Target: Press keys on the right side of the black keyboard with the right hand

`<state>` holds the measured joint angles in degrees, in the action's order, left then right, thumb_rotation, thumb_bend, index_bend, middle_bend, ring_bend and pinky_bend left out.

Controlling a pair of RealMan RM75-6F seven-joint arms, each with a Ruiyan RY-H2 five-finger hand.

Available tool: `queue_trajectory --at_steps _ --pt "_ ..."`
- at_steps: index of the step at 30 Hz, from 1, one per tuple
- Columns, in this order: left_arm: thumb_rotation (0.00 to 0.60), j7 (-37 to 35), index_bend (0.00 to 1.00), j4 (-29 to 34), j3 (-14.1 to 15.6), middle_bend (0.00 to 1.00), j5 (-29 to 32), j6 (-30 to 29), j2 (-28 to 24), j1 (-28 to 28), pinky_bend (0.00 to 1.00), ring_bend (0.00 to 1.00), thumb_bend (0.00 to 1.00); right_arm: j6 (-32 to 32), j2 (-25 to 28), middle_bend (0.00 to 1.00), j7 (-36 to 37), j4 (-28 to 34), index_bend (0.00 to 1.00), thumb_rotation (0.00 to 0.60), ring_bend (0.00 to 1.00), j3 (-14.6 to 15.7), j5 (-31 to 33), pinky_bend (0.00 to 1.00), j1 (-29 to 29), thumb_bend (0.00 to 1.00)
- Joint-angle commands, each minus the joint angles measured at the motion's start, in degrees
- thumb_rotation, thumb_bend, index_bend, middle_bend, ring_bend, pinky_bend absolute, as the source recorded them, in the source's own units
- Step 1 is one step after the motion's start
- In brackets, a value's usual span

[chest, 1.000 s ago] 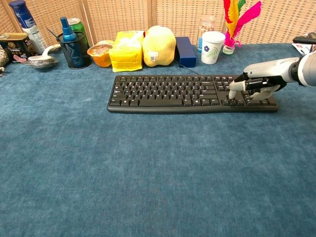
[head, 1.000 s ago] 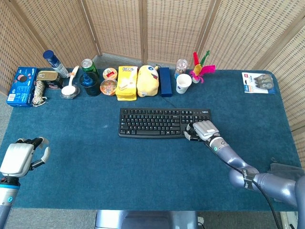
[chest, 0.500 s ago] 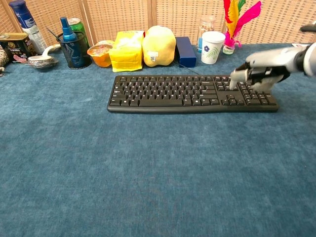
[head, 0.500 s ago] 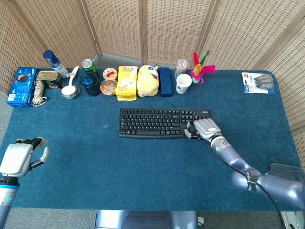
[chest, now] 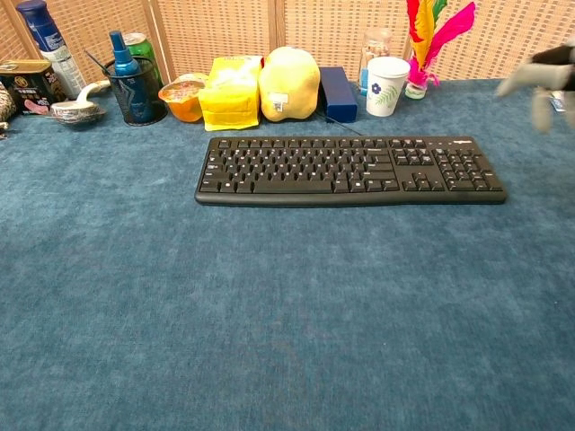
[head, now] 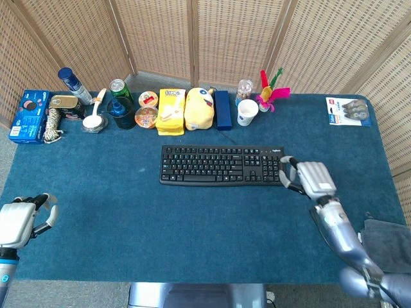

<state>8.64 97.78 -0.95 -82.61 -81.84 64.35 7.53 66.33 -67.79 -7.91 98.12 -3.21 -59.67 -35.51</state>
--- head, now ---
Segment grey cloth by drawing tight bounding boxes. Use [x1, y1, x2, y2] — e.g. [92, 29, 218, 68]
[358, 218, 411, 274]

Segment dark glass cup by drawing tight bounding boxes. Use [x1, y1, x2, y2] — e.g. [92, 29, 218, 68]
[107, 97, 137, 130]

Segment orange jelly cup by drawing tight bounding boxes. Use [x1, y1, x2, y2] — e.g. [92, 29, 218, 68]
[134, 106, 159, 130]

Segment jelly cup red label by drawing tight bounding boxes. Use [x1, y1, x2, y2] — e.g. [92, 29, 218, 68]
[138, 90, 160, 109]

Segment blue cookie box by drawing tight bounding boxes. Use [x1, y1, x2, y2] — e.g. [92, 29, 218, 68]
[8, 89, 51, 145]

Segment blue capped spray can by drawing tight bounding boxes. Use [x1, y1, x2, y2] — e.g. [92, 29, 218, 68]
[57, 67, 93, 106]

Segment woven bamboo folding screen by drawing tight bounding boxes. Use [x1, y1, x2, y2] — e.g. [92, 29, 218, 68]
[0, 0, 411, 225]

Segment long blue box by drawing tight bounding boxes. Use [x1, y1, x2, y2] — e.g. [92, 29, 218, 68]
[214, 90, 232, 131]

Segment blue table mat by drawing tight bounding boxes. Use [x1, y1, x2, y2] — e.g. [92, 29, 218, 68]
[0, 91, 407, 285]

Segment yellow snack bag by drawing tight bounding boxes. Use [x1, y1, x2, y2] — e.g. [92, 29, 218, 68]
[155, 88, 187, 137]

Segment white paper cup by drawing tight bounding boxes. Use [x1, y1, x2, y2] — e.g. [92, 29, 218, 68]
[237, 99, 259, 127]

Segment gold sardine tin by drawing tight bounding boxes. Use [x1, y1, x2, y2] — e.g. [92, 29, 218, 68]
[49, 94, 80, 110]

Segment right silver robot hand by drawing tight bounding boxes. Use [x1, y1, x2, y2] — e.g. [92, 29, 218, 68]
[277, 155, 337, 201]

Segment coiled white rope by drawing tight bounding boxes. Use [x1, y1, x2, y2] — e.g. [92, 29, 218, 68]
[43, 107, 64, 144]

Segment black computer keyboard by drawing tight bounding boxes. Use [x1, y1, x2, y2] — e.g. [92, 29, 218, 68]
[159, 144, 288, 187]

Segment white plastic spoon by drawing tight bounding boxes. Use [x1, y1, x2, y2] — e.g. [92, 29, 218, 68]
[82, 88, 107, 129]

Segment green drink can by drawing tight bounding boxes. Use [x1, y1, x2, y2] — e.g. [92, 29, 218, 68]
[109, 78, 134, 103]

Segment dark pink packet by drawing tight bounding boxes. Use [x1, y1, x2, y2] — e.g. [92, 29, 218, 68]
[59, 104, 87, 121]

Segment yellow plush toy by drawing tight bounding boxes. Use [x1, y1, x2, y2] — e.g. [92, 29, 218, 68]
[184, 87, 215, 132]

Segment colourful feather shuttlecock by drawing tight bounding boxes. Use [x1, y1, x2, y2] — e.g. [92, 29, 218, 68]
[255, 67, 292, 113]

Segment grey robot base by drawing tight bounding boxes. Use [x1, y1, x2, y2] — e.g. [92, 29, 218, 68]
[128, 282, 267, 308]

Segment clear candy jar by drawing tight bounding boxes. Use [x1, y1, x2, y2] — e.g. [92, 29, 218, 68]
[235, 79, 254, 107]

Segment small blue bottle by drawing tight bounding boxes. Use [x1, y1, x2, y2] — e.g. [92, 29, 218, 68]
[110, 98, 128, 116]

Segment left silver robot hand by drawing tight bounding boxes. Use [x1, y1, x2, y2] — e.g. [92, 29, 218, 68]
[0, 192, 60, 250]

